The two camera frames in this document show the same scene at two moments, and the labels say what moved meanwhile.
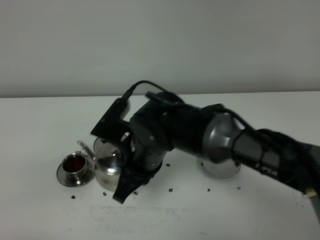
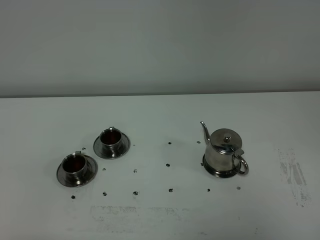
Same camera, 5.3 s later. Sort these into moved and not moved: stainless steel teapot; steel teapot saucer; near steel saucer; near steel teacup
Moved: stainless steel teapot
Not moved: steel teapot saucer; near steel teacup; near steel saucer
